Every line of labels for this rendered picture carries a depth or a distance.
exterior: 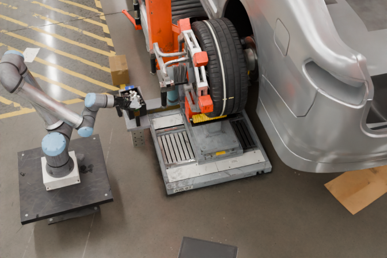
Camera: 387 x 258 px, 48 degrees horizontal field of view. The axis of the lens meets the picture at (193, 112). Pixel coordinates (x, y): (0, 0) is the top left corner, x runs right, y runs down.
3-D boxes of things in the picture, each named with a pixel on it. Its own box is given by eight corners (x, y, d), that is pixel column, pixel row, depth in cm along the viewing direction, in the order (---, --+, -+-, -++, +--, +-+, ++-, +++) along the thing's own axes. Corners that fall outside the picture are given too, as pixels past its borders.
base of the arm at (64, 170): (48, 181, 293) (45, 171, 286) (44, 159, 305) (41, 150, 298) (76, 173, 298) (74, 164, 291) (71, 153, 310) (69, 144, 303)
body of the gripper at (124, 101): (133, 101, 288) (116, 99, 282) (128, 111, 293) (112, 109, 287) (130, 94, 293) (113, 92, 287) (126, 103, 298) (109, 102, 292)
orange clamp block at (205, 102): (209, 102, 284) (213, 111, 278) (197, 103, 283) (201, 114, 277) (209, 94, 279) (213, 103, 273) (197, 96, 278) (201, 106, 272)
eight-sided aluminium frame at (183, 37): (207, 126, 301) (208, 65, 262) (197, 128, 300) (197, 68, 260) (186, 75, 337) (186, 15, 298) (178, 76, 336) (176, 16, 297)
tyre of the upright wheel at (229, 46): (235, 125, 324) (257, 88, 263) (204, 131, 320) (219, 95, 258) (213, 47, 345) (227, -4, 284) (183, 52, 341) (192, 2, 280)
